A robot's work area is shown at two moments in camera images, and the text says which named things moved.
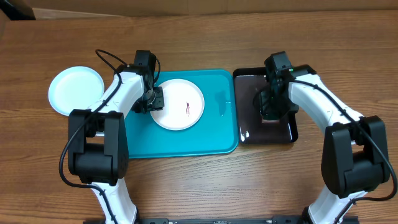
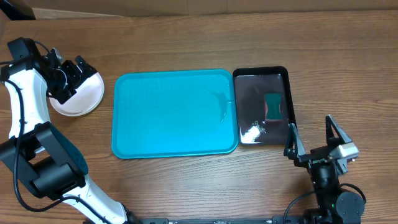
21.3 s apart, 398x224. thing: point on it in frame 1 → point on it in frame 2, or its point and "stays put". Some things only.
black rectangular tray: x=252 y=129 stays put
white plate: x=184 y=105 → x=89 y=95
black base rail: x=223 y=220 stays put
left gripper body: x=152 y=101 → x=68 y=78
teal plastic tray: x=215 y=135 stays put
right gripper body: x=270 y=106 → x=315 y=157
